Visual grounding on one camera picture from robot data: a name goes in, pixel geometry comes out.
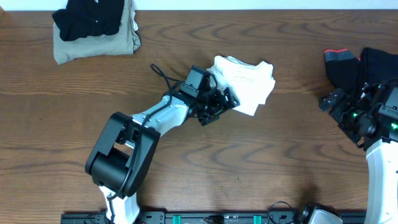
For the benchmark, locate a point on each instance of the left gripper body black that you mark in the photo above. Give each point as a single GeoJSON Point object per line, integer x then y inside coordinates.
{"type": "Point", "coordinates": [224, 101]}

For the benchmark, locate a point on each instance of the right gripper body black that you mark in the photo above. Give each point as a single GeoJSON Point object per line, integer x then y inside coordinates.
{"type": "Point", "coordinates": [351, 118]}

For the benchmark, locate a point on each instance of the white t-shirt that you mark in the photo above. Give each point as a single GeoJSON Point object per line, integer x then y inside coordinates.
{"type": "Point", "coordinates": [251, 84]}

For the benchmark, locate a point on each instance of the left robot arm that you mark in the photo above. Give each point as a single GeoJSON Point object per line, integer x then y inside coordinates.
{"type": "Point", "coordinates": [120, 159]}

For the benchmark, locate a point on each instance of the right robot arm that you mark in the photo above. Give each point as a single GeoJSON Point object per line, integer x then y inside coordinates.
{"type": "Point", "coordinates": [371, 123]}

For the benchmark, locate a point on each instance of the black garment with red trim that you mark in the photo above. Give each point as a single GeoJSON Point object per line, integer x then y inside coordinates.
{"type": "Point", "coordinates": [342, 69]}

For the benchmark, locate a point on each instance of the black garment right edge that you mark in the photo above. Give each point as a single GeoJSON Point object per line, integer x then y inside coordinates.
{"type": "Point", "coordinates": [376, 66]}

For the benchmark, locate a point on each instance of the folded khaki garment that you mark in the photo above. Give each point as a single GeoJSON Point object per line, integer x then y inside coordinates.
{"type": "Point", "coordinates": [125, 42]}

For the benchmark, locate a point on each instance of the folded black garment on stack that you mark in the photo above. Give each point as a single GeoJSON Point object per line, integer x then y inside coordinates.
{"type": "Point", "coordinates": [83, 18]}

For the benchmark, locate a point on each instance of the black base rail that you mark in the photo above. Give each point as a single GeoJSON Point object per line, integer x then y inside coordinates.
{"type": "Point", "coordinates": [279, 212]}

